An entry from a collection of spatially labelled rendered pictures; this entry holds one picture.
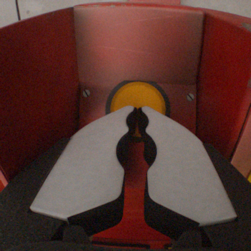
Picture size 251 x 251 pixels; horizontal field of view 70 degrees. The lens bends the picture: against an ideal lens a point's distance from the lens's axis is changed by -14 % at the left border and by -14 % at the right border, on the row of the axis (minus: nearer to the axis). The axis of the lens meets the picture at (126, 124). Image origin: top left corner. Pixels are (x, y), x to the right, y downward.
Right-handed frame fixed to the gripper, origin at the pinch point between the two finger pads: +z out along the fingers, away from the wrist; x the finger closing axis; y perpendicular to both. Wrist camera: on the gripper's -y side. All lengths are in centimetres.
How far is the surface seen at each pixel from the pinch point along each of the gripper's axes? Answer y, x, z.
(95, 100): 0.9, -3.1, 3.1
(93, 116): 1.9, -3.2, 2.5
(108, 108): 1.3, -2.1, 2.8
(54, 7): -10, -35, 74
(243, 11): -12, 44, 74
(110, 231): 19.1, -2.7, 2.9
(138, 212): 18.8, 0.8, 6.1
